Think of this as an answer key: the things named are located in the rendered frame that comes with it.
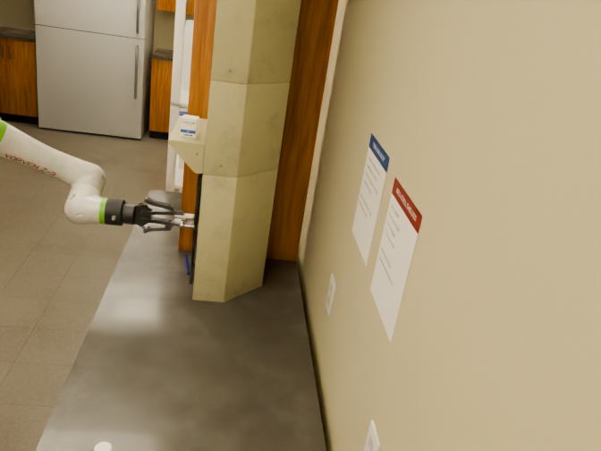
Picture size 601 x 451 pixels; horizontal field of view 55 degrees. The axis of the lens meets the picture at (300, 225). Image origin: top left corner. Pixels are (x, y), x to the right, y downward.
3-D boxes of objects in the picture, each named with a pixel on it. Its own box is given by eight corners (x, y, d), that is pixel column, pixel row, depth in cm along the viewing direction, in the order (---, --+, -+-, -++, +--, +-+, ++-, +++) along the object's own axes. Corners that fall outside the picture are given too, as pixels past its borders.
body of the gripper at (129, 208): (122, 228, 197) (149, 231, 198) (122, 205, 194) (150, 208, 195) (126, 219, 204) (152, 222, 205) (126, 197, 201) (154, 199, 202)
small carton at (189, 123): (198, 134, 189) (198, 116, 187) (195, 138, 185) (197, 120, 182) (182, 131, 189) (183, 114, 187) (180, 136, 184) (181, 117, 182)
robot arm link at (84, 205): (63, 229, 198) (57, 211, 189) (71, 199, 205) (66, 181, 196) (105, 233, 200) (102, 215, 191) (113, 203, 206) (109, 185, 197)
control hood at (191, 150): (208, 145, 213) (211, 119, 209) (202, 174, 184) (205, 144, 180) (177, 141, 212) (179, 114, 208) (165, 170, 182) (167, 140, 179)
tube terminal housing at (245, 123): (260, 263, 235) (286, 72, 205) (262, 306, 206) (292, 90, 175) (198, 258, 232) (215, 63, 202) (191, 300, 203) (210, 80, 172)
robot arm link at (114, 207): (110, 192, 201) (110, 216, 205) (103, 205, 191) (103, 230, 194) (128, 194, 202) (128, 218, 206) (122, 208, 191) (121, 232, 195)
